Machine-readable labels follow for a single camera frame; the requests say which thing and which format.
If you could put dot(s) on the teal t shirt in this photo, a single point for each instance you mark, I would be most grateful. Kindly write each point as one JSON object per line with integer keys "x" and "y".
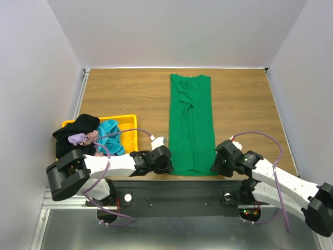
{"x": 112, "y": 143}

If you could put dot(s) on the left side aluminium rail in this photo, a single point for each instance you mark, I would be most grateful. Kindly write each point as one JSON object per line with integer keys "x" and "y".
{"x": 83, "y": 85}

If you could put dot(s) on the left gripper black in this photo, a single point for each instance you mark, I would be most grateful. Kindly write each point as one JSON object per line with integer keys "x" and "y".
{"x": 167, "y": 167}

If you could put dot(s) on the lilac t shirt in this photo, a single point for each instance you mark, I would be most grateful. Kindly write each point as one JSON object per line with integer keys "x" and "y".
{"x": 77, "y": 139}

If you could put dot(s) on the aluminium frame rail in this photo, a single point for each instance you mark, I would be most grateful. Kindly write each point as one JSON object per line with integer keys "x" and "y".
{"x": 65, "y": 203}

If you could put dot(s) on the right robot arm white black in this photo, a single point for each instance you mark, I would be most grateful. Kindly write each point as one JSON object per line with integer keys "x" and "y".
{"x": 266, "y": 183}

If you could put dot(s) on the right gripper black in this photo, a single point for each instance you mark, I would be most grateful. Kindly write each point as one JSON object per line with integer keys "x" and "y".
{"x": 221, "y": 161}

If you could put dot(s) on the yellow plastic tray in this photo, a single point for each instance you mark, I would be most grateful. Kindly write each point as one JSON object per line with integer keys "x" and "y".
{"x": 128, "y": 134}

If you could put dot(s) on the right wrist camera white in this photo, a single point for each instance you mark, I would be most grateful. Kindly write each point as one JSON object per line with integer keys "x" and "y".
{"x": 236, "y": 144}

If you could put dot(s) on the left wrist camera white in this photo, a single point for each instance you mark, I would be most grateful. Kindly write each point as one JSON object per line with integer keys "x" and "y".
{"x": 157, "y": 141}

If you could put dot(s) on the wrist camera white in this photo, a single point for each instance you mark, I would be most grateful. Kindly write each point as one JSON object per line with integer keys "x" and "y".
{"x": 236, "y": 144}
{"x": 157, "y": 141}

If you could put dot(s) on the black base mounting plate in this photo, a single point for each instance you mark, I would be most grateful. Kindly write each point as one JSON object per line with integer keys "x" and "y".
{"x": 180, "y": 198}

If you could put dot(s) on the green t shirt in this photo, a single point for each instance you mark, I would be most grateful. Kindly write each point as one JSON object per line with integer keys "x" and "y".
{"x": 191, "y": 132}

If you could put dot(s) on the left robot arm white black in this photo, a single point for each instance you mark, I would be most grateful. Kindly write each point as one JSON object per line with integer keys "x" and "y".
{"x": 79, "y": 174}

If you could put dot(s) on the black t shirt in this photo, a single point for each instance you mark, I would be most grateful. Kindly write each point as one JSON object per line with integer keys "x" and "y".
{"x": 73, "y": 134}

